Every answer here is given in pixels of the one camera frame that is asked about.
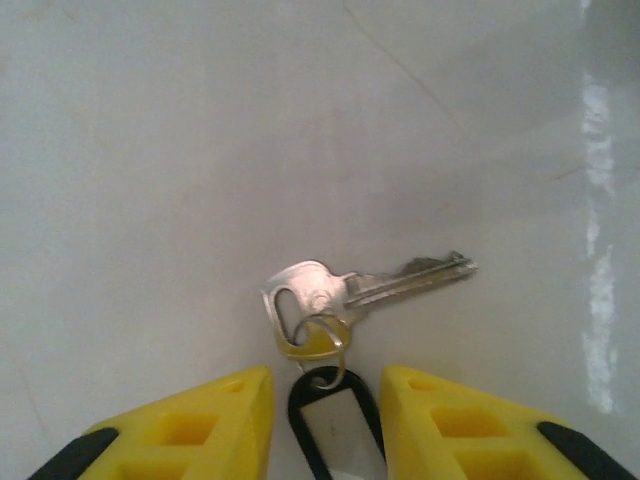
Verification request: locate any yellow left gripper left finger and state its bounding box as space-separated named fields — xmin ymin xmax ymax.
xmin=29 ymin=365 xmax=276 ymax=480

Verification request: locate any black plastic key tag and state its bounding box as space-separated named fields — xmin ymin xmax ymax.
xmin=286 ymin=365 xmax=387 ymax=480

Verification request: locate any small silver split ring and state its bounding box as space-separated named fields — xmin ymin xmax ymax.
xmin=292 ymin=313 xmax=352 ymax=390

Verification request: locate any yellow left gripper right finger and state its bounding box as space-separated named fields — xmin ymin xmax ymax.
xmin=378 ymin=365 xmax=637 ymax=480

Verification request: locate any silver key rounded head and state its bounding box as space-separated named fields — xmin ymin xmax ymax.
xmin=260 ymin=250 xmax=480 ymax=362

